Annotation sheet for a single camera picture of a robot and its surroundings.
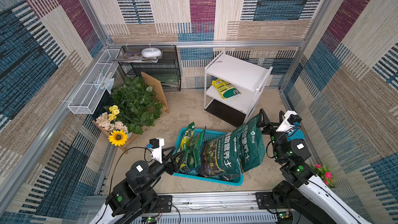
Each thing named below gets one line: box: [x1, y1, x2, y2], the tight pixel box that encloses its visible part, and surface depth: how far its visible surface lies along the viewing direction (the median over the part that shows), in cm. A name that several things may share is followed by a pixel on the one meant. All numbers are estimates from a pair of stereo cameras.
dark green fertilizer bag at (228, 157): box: [215, 123, 246, 180], surface depth 68 cm
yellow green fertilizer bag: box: [177, 121, 196, 169], surface depth 83 cm
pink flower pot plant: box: [309, 163, 336, 189], surface depth 66 cm
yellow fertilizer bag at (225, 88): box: [211, 78, 242, 100], surface depth 96 cm
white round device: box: [140, 47, 162, 59], surface depth 90 cm
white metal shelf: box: [203, 50, 274, 128], surface depth 87 cm
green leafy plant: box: [103, 76, 164, 135], surface depth 86 cm
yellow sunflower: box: [107, 129, 129, 147], surface depth 71 cm
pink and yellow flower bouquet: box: [95, 104, 129, 133], surface depth 76 cm
